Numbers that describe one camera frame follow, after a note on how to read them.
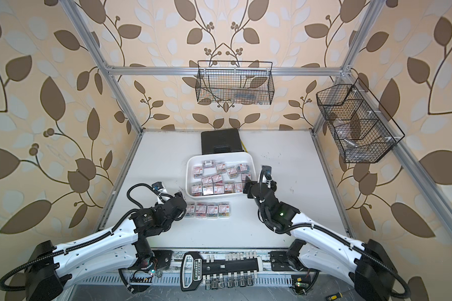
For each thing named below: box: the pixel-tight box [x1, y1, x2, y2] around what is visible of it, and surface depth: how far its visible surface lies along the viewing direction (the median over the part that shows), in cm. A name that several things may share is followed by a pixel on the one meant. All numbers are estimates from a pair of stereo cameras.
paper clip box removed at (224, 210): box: [218, 201, 231, 219], surface depth 88 cm
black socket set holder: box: [180, 251, 264, 292], surface depth 73 cm
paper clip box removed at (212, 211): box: [206, 203, 219, 219], surface depth 87 cm
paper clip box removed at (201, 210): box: [195, 202, 208, 219], surface depth 88 cm
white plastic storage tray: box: [185, 151, 258, 199], surface depth 101 cm
